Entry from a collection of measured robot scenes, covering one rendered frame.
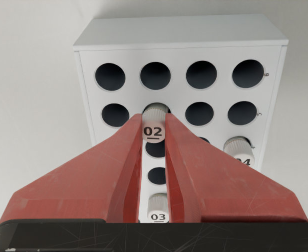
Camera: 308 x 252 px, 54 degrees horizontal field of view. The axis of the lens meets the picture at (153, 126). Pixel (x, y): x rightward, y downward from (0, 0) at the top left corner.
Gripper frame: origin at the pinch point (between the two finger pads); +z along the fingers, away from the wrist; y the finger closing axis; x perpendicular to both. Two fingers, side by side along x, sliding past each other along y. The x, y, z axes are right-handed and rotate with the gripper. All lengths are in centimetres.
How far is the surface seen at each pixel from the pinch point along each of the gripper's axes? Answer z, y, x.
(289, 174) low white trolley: 4.9, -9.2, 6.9
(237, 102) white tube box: 3.5, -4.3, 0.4
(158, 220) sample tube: 0.3, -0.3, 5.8
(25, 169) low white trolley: 5.5, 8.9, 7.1
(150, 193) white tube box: 1.5, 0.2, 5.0
